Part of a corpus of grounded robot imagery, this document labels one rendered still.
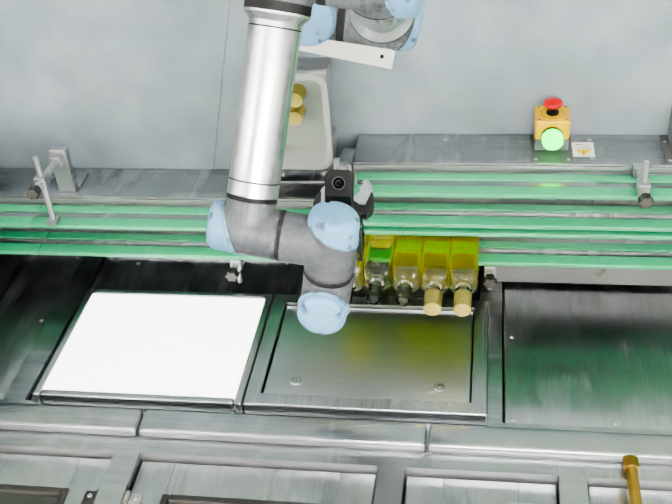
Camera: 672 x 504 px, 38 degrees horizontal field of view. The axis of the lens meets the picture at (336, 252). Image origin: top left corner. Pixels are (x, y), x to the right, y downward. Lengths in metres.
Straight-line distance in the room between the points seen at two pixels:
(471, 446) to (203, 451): 0.50
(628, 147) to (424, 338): 0.58
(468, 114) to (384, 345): 0.53
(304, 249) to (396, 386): 0.59
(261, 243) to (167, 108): 0.88
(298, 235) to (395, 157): 0.70
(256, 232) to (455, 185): 0.70
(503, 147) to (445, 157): 0.13
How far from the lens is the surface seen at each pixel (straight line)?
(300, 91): 2.09
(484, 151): 2.08
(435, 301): 1.90
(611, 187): 2.02
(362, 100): 2.13
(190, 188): 2.22
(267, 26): 1.39
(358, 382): 1.94
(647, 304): 2.21
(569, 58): 2.08
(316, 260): 1.41
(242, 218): 1.41
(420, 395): 1.91
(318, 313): 1.45
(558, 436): 1.85
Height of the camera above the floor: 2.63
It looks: 53 degrees down
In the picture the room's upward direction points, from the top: 167 degrees counter-clockwise
